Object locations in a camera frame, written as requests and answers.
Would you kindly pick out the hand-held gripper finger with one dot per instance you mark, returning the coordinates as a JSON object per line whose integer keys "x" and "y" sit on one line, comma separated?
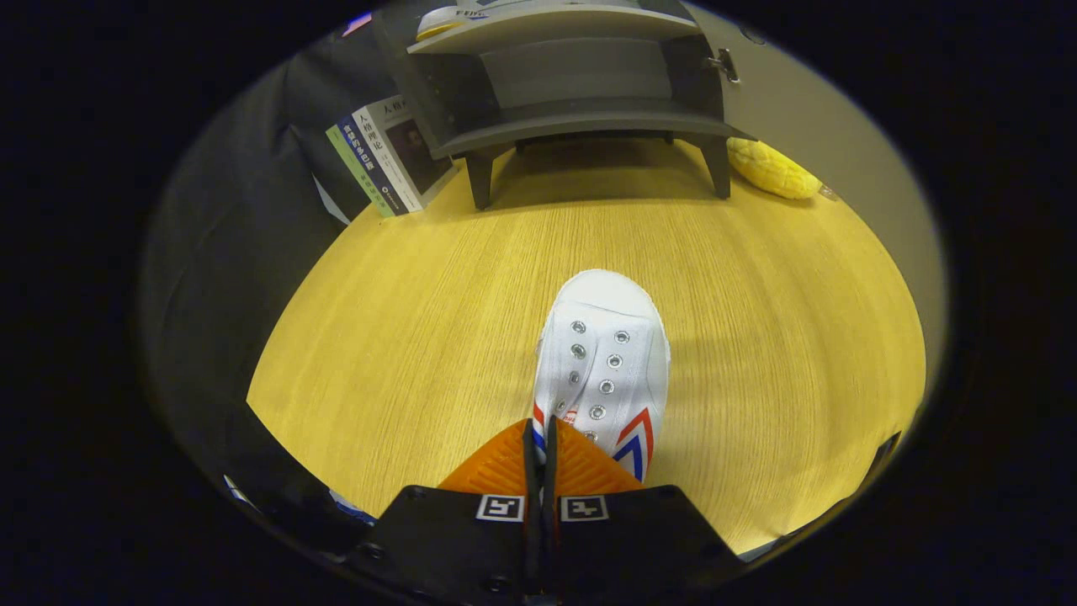
{"x": 531, "y": 480}
{"x": 551, "y": 480}

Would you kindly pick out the white book with dark cover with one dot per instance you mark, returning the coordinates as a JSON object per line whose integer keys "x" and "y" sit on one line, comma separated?
{"x": 416, "y": 151}

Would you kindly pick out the yellow plush toy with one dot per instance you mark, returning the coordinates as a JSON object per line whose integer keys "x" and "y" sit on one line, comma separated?
{"x": 770, "y": 168}

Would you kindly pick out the black backdrop cloth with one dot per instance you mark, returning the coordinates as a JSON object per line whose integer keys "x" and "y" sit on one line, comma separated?
{"x": 219, "y": 252}

